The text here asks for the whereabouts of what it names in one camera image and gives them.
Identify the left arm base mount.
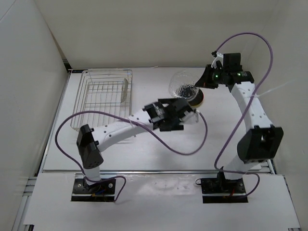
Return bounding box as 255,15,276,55
71,177,116,202

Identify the metal wire dish rack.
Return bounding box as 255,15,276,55
73,68,133,117

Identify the black plate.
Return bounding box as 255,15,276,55
189,90,204,105

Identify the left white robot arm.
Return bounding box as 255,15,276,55
77,98,198,193

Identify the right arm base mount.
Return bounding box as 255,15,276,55
195,172,248,204

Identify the green plate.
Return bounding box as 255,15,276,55
191,102,203,107

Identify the white zip tie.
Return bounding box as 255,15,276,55
251,80,295,98

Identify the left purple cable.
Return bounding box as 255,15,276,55
55,110,208,202

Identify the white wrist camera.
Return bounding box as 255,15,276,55
180,108,199,125
211,51,223,69

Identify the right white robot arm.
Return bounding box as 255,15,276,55
195,51,283,193

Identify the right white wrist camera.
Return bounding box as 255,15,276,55
211,51,223,69

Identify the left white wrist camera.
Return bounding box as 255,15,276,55
180,108,199,125

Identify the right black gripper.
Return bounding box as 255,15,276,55
195,64,228,90

